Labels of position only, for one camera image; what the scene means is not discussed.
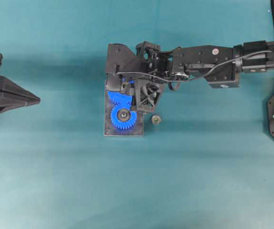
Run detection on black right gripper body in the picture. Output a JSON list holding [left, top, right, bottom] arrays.
[[133, 43, 175, 113]]

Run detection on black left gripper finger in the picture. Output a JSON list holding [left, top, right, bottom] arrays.
[[0, 92, 41, 114], [0, 75, 41, 101]]

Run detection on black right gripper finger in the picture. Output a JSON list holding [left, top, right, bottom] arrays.
[[120, 78, 137, 110]]

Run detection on metal washer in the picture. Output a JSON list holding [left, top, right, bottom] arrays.
[[151, 114, 162, 125]]

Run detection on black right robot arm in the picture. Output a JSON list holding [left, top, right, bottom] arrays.
[[115, 41, 274, 113]]

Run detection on metal shaft with bearing lower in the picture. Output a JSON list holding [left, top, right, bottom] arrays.
[[117, 109, 131, 122]]

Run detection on large blue plastic gear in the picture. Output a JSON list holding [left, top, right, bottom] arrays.
[[107, 75, 135, 112]]

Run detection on small blue plastic gear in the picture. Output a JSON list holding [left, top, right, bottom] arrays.
[[111, 105, 137, 130]]

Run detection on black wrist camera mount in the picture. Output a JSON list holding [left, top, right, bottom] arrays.
[[105, 42, 153, 92]]

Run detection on grey metal base plate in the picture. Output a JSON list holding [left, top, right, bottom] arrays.
[[104, 89, 144, 136]]

